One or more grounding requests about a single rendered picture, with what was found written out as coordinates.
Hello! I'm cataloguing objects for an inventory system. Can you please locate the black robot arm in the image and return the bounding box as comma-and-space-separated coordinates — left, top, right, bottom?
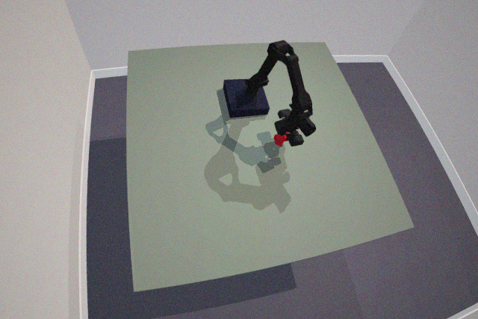
245, 40, 316, 137

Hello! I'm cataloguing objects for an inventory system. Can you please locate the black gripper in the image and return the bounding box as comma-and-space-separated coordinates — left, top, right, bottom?
278, 108, 304, 146

